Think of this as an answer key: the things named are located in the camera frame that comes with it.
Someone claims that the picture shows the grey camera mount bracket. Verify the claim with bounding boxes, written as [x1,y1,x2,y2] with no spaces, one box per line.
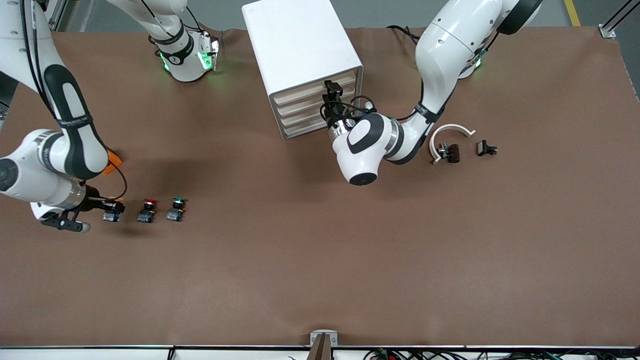
[307,330,339,360]

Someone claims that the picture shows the chrome valve with brown handle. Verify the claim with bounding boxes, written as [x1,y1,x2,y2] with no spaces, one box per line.
[436,142,461,164]

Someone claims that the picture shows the green push button switch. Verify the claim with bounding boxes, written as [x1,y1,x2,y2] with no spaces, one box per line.
[166,197,187,223]

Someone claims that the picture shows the aluminium frame profile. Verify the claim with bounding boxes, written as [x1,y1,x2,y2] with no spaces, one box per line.
[45,0,83,32]
[599,0,640,39]

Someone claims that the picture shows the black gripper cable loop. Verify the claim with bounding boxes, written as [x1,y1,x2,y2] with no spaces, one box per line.
[112,162,129,201]

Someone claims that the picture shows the white table edge rail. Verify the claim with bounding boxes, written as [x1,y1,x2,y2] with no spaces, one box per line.
[0,345,640,360]

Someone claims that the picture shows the red push button switch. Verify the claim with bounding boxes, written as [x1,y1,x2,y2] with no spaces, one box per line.
[137,198,158,224]

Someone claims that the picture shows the white half-round pipe clamp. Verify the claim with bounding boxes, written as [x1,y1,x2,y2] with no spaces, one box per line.
[430,123,477,166]

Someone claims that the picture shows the white drawer cabinet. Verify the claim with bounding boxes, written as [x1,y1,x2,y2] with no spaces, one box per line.
[241,0,364,141]

